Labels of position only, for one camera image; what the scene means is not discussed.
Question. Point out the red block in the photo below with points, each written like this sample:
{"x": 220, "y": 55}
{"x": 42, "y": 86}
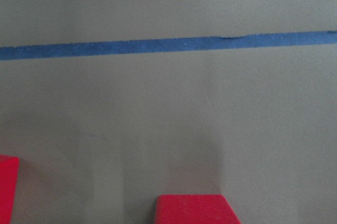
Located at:
{"x": 9, "y": 173}
{"x": 194, "y": 209}

